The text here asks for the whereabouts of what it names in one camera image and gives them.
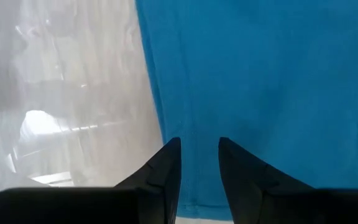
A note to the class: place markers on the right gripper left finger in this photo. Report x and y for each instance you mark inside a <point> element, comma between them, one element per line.
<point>104,205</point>

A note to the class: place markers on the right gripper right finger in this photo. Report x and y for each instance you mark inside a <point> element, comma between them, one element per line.
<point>275,205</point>

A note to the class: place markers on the blue garment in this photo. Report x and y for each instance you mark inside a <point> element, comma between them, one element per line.
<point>259,77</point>

